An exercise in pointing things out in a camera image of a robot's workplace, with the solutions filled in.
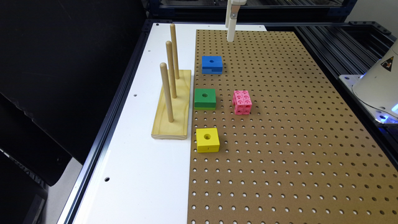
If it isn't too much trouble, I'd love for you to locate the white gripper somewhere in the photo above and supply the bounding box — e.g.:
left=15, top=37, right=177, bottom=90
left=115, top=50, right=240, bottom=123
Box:
left=225, top=0, right=247, bottom=42

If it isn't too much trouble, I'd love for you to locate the brown pegboard sheet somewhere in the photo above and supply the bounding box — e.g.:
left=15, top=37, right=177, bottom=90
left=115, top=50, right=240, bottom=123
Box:
left=187, top=30, right=397, bottom=223

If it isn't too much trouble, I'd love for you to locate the pink interlocking cube block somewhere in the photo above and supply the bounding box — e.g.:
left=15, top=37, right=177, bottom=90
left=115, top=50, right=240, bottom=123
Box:
left=233, top=90, right=252, bottom=115

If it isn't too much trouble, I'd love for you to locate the front wooden peg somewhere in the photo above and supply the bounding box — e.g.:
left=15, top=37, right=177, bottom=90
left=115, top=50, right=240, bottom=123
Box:
left=160, top=62, right=174, bottom=123

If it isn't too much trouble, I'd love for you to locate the blue block with hole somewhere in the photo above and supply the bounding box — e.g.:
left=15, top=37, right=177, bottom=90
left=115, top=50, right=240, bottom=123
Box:
left=201, top=56, right=223, bottom=74

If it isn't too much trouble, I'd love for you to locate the wooden peg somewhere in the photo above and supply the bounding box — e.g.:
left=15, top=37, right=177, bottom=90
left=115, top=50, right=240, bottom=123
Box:
left=165, top=40, right=177, bottom=98
left=170, top=23, right=180, bottom=79
left=160, top=62, right=174, bottom=123

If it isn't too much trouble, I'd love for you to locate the wooden peg stand base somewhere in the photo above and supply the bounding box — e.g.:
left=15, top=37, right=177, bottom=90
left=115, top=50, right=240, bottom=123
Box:
left=151, top=70, right=192, bottom=140

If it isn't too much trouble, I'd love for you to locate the yellow block with hole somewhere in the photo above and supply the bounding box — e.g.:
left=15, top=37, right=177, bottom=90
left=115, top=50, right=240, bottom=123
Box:
left=196, top=128, right=220, bottom=153

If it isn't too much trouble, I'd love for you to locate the green block with hole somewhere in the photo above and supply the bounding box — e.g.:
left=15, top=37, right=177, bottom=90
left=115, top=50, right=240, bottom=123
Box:
left=194, top=88, right=216, bottom=110

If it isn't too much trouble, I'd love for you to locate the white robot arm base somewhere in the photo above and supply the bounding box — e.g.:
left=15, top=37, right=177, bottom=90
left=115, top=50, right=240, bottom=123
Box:
left=339, top=42, right=397, bottom=124

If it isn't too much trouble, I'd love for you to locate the rear wooden peg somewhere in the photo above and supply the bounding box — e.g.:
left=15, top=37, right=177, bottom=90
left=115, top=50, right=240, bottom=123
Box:
left=170, top=23, right=180, bottom=79

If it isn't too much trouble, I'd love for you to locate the black aluminium table frame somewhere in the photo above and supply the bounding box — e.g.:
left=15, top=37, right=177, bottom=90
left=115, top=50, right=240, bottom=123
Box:
left=57, top=0, right=398, bottom=224

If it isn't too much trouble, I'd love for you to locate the middle wooden peg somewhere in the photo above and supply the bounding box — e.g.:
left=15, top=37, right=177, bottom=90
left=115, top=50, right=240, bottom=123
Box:
left=165, top=40, right=177, bottom=98

